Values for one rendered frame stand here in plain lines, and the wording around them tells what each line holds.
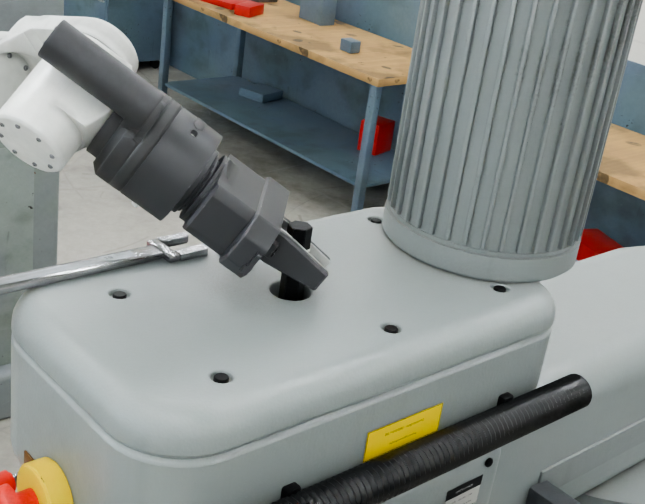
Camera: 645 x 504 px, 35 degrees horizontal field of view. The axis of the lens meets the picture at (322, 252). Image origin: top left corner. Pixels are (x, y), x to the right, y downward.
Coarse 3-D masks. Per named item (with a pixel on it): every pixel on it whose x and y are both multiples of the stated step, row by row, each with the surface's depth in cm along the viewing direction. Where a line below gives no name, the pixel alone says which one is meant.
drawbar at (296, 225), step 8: (288, 224) 87; (296, 224) 87; (304, 224) 87; (288, 232) 87; (296, 232) 86; (304, 232) 86; (296, 240) 87; (304, 240) 87; (280, 280) 89; (288, 280) 88; (280, 288) 89; (288, 288) 88; (296, 288) 88; (280, 296) 90; (288, 296) 89; (296, 296) 89
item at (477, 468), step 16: (464, 464) 98; (480, 464) 100; (496, 464) 102; (432, 480) 95; (448, 480) 97; (464, 480) 99; (480, 480) 101; (400, 496) 93; (416, 496) 94; (432, 496) 96; (448, 496) 98; (464, 496) 100; (480, 496) 102
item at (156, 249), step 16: (160, 240) 94; (176, 240) 94; (96, 256) 89; (112, 256) 89; (128, 256) 90; (144, 256) 90; (160, 256) 91; (176, 256) 91; (192, 256) 93; (32, 272) 85; (48, 272) 85; (64, 272) 85; (80, 272) 86; (96, 272) 87; (0, 288) 82; (16, 288) 83
